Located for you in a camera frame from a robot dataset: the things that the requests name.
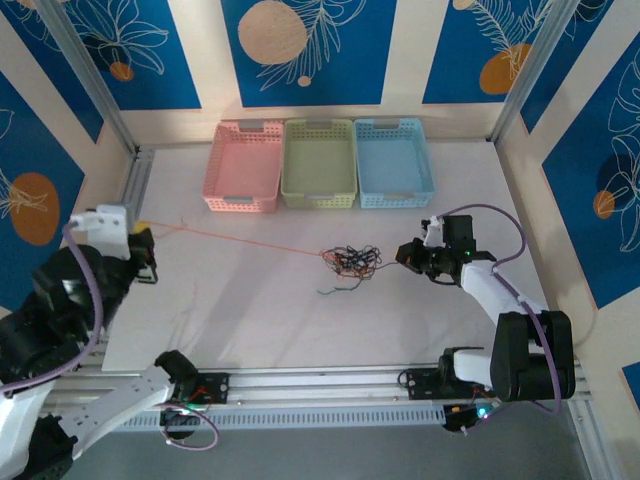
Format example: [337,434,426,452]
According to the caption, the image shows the thin black cable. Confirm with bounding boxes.
[319,244,382,279]

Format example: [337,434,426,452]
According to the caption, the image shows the thin dark grey cable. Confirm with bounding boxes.
[319,244,382,279]

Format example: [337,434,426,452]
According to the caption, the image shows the thin green cable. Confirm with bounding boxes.
[317,272,366,296]

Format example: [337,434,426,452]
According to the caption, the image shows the blue plastic basket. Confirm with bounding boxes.
[353,117,436,210]

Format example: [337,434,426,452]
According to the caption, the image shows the green plastic basket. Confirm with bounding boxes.
[279,118,359,210]

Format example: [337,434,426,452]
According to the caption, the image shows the white table mat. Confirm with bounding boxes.
[102,142,569,374]

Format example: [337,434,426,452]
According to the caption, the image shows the pink plastic basket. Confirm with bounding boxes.
[202,119,285,215]

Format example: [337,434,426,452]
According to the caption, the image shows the aluminium table side rail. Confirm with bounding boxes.
[119,146,155,226]

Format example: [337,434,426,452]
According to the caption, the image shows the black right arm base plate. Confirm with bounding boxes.
[401,367,499,401]

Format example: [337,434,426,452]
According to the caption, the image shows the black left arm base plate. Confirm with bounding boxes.
[180,372,231,405]

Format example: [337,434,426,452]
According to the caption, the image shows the aluminium front rail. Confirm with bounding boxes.
[49,363,592,416]

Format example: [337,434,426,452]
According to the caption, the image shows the aluminium frame post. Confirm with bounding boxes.
[488,0,581,145]
[34,0,142,156]

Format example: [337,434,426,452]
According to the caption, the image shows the grey slotted cable duct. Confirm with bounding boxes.
[119,404,447,434]

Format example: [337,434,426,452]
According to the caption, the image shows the aluminium frame side rail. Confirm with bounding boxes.
[567,399,616,480]

